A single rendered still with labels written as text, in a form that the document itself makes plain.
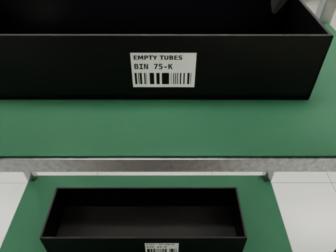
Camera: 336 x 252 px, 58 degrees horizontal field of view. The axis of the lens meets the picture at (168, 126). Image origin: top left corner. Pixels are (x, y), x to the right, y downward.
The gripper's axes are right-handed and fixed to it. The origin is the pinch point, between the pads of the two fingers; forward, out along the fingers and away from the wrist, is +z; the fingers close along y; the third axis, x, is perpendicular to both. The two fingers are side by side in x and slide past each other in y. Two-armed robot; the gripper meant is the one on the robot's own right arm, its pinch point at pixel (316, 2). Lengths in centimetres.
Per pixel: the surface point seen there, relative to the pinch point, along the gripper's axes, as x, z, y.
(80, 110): 4.6, 17.5, 29.8
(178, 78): 0.6, 15.1, 14.4
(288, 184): -2, 128, -44
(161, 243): 25, 65, 18
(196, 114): 5.6, 17.2, 11.7
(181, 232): 22, 75, 12
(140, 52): -1.5, 11.1, 19.9
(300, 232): 21, 117, -42
